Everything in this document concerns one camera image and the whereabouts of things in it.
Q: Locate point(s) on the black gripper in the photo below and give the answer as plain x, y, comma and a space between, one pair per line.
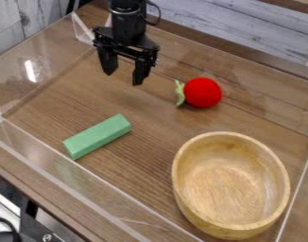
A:
110, 47

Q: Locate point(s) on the red toy strawberry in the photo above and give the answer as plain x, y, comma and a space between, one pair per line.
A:
201, 92

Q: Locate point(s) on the green rectangular block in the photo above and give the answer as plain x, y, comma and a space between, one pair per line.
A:
95, 137

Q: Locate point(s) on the wooden bowl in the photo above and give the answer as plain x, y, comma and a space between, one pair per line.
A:
231, 184

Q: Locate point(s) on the clear acrylic corner bracket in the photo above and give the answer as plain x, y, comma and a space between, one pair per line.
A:
85, 34

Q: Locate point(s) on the clear acrylic tray wall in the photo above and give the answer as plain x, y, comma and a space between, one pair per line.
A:
119, 184

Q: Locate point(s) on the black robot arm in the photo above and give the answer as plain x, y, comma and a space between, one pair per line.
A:
125, 38

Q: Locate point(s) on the black metal table frame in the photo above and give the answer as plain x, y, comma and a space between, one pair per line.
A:
41, 226

